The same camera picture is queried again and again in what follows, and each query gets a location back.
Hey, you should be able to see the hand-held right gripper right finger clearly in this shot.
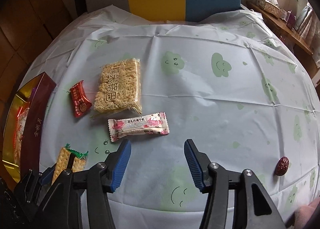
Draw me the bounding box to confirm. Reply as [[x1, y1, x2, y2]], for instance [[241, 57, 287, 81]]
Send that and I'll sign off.
[[184, 139, 288, 229]]

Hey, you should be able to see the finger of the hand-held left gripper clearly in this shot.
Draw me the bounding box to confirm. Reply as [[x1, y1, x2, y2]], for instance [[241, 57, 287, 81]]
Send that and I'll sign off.
[[65, 153, 75, 171], [14, 163, 57, 204]]

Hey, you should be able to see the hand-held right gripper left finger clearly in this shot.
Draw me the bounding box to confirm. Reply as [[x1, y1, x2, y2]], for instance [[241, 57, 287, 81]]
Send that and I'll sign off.
[[32, 139, 132, 229]]

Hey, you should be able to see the green edged cracker packet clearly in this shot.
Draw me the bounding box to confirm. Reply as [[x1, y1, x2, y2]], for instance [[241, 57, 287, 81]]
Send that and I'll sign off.
[[51, 143, 89, 186]]

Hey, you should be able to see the pink white nougat packet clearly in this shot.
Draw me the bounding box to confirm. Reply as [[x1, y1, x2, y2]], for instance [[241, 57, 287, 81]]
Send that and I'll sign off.
[[108, 112, 170, 142]]

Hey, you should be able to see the maroon gift box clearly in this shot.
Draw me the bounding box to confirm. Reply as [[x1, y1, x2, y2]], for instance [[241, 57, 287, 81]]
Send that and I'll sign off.
[[2, 71, 57, 184]]

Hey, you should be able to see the red candy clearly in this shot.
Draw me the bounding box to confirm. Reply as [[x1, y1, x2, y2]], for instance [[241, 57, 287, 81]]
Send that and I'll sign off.
[[69, 81, 92, 119]]

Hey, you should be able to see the puffed rice cake packet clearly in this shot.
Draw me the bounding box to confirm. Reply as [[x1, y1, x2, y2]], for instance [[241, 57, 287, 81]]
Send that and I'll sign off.
[[90, 58, 143, 121]]

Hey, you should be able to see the cloud printed plastic sheet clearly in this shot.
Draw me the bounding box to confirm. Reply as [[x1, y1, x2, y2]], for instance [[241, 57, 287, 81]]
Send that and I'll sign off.
[[19, 4, 320, 229]]

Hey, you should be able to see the red date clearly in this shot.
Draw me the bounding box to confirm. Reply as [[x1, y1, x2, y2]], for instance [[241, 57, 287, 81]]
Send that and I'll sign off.
[[275, 157, 290, 176]]

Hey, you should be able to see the pink cloth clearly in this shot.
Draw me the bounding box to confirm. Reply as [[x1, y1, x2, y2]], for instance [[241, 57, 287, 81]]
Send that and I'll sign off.
[[295, 196, 320, 229]]

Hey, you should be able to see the wooden wardrobe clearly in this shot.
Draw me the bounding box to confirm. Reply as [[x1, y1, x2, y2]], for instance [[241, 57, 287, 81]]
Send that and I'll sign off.
[[0, 0, 80, 82]]

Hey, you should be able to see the wooden side table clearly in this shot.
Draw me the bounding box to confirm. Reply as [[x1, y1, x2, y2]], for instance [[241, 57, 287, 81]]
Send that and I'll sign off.
[[246, 1, 320, 79]]

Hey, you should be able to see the ornate tissue box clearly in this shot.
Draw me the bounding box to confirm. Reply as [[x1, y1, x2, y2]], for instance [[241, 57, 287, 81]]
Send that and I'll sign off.
[[261, 0, 287, 18]]

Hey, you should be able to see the purple box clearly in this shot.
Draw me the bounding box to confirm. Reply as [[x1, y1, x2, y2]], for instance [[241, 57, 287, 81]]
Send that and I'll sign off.
[[286, 10, 297, 29]]

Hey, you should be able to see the patterned side curtain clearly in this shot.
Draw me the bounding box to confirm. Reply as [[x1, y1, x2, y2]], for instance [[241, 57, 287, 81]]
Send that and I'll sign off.
[[295, 4, 320, 47]]

